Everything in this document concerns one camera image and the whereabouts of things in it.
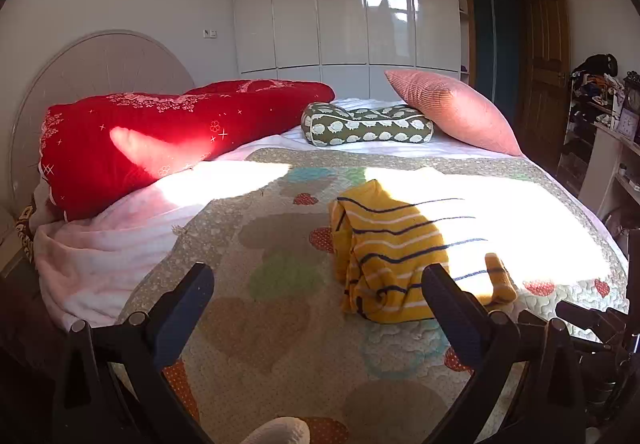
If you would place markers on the teal doorway curtain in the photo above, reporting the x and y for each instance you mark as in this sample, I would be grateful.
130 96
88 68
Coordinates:
495 49

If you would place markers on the red patterned pillow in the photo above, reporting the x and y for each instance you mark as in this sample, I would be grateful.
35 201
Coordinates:
100 139

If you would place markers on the pink pillow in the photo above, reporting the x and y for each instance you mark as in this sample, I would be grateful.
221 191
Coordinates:
460 114

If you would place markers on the green sheep print pillow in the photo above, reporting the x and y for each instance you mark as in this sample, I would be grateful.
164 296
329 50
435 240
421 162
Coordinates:
370 127

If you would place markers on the white shelf unit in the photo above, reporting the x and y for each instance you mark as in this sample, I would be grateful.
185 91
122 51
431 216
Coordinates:
605 159

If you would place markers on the white fleecy clothing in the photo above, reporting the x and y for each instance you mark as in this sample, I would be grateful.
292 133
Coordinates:
275 431

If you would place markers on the yellow striped sweater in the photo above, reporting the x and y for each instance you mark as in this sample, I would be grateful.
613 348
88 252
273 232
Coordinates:
395 244

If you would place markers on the round white headboard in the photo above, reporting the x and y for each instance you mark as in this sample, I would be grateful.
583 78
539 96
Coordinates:
100 64

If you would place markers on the pale pink blanket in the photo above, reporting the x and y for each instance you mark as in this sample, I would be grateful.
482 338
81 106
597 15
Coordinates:
100 249

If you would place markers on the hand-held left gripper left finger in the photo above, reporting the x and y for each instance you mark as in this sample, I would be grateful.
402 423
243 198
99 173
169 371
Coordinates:
185 314

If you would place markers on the table clock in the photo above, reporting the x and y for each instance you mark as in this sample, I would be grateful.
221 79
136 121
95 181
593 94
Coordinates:
632 97

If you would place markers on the brown patterned cloth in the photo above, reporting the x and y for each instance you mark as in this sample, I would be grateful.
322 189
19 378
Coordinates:
24 231

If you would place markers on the brown wooden door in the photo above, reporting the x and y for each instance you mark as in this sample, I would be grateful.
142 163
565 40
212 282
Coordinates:
545 74

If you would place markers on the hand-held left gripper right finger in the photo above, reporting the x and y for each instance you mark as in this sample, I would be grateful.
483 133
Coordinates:
455 319

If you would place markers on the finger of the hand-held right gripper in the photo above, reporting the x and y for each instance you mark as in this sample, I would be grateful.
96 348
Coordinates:
590 319

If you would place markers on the pile of dark clothes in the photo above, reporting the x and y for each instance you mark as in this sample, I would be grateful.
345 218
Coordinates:
595 74

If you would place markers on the heart print quilt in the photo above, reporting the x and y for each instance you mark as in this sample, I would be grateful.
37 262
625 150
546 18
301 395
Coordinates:
280 284

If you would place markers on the white wall socket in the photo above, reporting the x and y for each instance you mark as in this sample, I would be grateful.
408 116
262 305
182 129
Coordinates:
210 33

